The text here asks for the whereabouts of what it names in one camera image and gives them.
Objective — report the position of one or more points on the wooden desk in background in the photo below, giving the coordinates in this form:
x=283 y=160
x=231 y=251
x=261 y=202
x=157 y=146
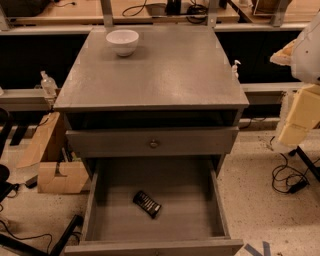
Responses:
x=90 y=12

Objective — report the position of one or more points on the black stand leg left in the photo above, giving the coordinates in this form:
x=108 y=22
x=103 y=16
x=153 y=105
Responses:
x=16 y=246

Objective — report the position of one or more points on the small white pump bottle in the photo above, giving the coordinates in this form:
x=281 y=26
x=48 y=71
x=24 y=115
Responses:
x=235 y=68

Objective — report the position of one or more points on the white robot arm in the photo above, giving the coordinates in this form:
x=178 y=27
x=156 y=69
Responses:
x=302 y=55

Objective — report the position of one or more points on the closed grey top drawer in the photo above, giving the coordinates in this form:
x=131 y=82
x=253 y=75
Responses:
x=135 y=142

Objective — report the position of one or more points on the round metal drawer knob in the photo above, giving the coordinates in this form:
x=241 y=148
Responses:
x=154 y=144

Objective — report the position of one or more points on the black stand leg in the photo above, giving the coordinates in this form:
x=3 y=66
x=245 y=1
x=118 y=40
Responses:
x=16 y=246
x=310 y=165

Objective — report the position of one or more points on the brown cardboard box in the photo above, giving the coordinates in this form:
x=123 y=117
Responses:
x=61 y=178

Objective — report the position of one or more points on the black stand leg right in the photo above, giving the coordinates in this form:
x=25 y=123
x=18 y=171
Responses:
x=310 y=165

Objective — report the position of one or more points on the white ceramic bowl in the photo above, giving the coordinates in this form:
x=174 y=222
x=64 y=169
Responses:
x=123 y=42

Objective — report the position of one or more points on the open grey middle drawer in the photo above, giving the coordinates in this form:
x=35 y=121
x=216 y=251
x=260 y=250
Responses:
x=191 y=221

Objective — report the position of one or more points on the clear sanitizer pump bottle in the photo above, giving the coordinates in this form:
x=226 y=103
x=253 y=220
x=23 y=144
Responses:
x=48 y=84

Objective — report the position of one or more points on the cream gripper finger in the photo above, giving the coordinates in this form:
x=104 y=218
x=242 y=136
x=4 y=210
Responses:
x=283 y=56
x=303 y=116

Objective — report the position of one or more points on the grey wooden drawer cabinet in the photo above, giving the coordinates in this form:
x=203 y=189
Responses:
x=178 y=77

